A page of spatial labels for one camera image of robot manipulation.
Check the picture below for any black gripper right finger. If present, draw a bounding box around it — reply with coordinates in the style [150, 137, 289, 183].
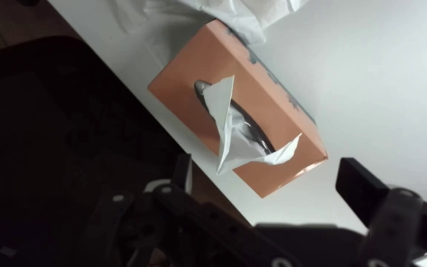
[335, 158, 390, 226]

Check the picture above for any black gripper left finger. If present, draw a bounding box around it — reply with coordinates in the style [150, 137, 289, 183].
[172, 155, 193, 193]

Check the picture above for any white napkin from box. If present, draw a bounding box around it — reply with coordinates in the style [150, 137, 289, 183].
[194, 76, 301, 174]

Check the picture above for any orange napkin box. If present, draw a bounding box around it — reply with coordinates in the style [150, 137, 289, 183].
[148, 21, 328, 198]

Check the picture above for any crumpled white napkin on table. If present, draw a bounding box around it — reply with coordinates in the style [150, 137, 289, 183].
[107, 0, 310, 45]

